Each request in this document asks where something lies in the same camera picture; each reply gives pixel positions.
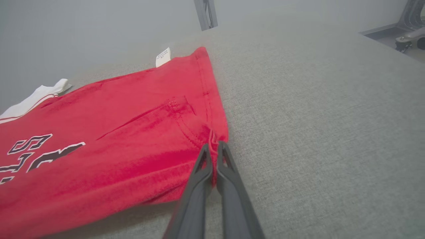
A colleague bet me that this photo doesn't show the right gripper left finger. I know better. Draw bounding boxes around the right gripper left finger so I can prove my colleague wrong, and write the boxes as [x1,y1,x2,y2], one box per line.
[162,143,213,239]

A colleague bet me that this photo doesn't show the grey metal frame with caster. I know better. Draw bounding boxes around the grey metal frame with caster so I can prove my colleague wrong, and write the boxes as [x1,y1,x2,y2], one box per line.
[394,0,425,53]

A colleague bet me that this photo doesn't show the grey metal partition post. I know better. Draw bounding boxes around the grey metal partition post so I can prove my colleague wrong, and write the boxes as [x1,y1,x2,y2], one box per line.
[194,0,219,31]

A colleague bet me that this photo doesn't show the grey baseboard strip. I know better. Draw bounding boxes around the grey baseboard strip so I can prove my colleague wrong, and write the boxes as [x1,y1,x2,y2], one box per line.
[359,23,404,41]

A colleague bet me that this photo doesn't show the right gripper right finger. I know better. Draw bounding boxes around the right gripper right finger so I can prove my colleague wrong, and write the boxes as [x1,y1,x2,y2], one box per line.
[216,141,266,239]

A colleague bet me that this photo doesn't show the red shorts with black print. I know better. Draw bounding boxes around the red shorts with black print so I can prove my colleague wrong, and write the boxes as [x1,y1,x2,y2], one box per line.
[0,46,229,239]

